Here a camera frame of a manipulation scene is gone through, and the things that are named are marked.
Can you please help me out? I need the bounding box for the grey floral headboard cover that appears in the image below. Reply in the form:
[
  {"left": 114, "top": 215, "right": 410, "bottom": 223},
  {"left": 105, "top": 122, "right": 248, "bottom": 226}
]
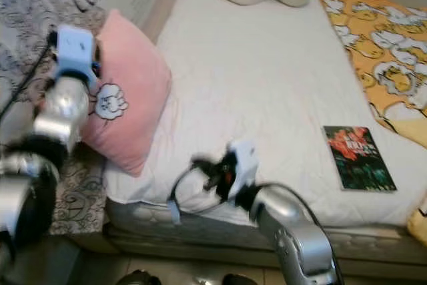
[{"left": 0, "top": 0, "right": 174, "bottom": 236}]

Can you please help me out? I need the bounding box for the black right robot foot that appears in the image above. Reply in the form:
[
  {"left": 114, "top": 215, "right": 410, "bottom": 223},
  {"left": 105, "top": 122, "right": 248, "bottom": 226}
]
[{"left": 224, "top": 273, "right": 261, "bottom": 285}]

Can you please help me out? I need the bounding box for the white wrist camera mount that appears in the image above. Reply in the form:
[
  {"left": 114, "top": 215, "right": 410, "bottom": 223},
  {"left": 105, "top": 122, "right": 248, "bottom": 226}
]
[
  {"left": 55, "top": 25, "right": 97, "bottom": 85},
  {"left": 230, "top": 140, "right": 260, "bottom": 189}
]

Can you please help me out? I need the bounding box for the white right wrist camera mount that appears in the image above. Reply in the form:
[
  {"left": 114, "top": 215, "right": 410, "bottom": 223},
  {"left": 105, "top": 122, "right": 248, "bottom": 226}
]
[{"left": 230, "top": 140, "right": 260, "bottom": 189}]

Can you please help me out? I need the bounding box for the pink pillow with cloud print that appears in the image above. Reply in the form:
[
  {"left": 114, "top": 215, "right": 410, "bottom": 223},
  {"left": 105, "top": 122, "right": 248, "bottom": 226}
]
[{"left": 33, "top": 8, "right": 172, "bottom": 178}]

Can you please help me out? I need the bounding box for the black robot foot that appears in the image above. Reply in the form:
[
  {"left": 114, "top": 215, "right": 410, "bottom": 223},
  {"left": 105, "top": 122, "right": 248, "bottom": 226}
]
[
  {"left": 117, "top": 270, "right": 161, "bottom": 285},
  {"left": 224, "top": 273, "right": 261, "bottom": 285}
]

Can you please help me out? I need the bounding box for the beige quilted mattress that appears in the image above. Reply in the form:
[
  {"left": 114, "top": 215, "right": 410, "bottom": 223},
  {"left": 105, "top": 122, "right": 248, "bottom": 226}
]
[{"left": 107, "top": 198, "right": 427, "bottom": 262}]

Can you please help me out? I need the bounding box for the yellow cartoon print blanket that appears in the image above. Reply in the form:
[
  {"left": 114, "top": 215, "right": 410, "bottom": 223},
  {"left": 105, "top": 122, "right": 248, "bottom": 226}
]
[{"left": 316, "top": 0, "right": 427, "bottom": 246}]

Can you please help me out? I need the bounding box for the black left robot foot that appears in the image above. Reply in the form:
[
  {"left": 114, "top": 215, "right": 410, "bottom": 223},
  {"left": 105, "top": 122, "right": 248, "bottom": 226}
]
[{"left": 117, "top": 270, "right": 161, "bottom": 285}]

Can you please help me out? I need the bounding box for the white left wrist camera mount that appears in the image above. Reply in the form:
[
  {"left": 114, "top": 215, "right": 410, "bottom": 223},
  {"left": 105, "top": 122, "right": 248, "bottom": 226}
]
[{"left": 55, "top": 25, "right": 97, "bottom": 85}]

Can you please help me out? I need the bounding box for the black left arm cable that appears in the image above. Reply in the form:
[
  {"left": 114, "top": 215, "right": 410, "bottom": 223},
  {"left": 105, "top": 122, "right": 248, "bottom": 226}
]
[{"left": 0, "top": 31, "right": 58, "bottom": 119}]

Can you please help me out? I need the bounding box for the white quilted mattress pad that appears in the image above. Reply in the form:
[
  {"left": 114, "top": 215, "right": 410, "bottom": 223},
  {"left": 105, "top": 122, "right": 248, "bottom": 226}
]
[{"left": 103, "top": 0, "right": 427, "bottom": 229}]

